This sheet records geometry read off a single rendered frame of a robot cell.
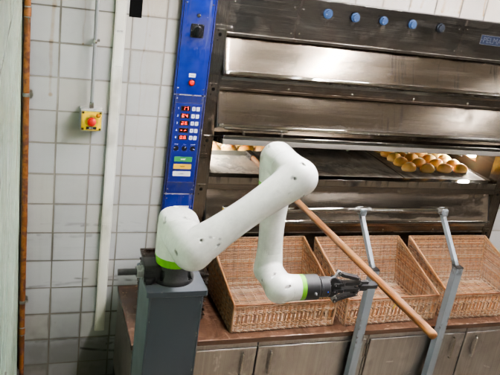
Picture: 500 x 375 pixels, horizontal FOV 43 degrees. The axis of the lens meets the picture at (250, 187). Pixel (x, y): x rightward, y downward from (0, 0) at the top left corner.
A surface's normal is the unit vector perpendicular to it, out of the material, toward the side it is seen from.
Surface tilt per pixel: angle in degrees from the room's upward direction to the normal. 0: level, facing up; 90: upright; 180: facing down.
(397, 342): 91
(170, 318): 90
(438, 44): 90
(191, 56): 90
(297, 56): 70
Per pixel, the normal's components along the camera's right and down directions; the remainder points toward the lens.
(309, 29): 0.30, 0.37
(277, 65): 0.33, 0.04
